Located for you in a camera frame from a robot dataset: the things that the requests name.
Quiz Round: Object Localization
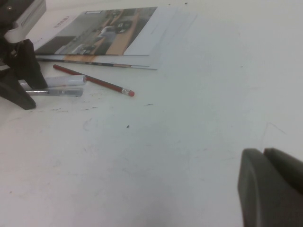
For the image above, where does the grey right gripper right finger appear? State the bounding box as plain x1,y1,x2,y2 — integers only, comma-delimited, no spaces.
263,147,303,187

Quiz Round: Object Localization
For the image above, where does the red pencil with eraser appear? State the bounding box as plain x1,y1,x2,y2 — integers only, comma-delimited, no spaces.
53,64,136,97

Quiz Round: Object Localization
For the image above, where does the office photo brochure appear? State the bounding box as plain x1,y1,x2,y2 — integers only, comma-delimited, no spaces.
25,6,177,57

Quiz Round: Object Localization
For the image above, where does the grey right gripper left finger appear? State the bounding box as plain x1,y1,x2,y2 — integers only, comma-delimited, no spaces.
237,148,303,227

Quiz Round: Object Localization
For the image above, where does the grey transparent gel pen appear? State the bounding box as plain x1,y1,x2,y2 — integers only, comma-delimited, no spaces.
25,87,84,97

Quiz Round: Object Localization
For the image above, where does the thin colour-edged brochure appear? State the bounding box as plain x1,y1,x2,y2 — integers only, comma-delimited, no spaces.
35,55,152,70

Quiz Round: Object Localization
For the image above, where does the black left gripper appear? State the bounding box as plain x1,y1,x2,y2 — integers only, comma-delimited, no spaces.
0,0,48,111

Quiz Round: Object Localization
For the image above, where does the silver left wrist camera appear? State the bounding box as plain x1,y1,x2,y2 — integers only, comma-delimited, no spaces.
4,0,46,44

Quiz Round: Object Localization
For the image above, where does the white marker pen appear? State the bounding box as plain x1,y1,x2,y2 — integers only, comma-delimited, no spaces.
18,74,88,87

